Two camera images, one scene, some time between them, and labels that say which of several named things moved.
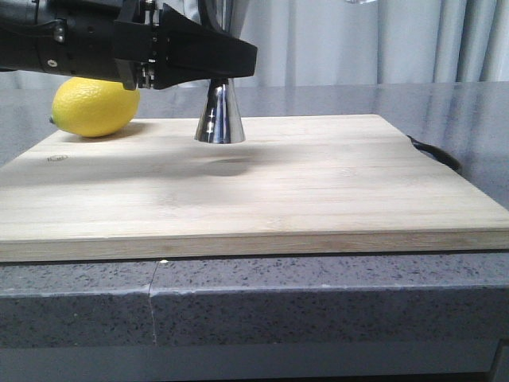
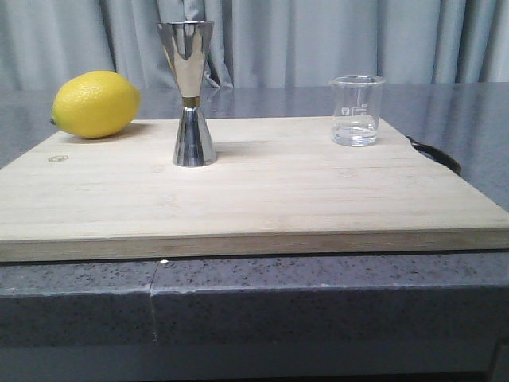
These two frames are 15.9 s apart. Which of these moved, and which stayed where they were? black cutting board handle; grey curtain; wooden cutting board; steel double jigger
Moved: steel double jigger
Stayed: black cutting board handle; grey curtain; wooden cutting board
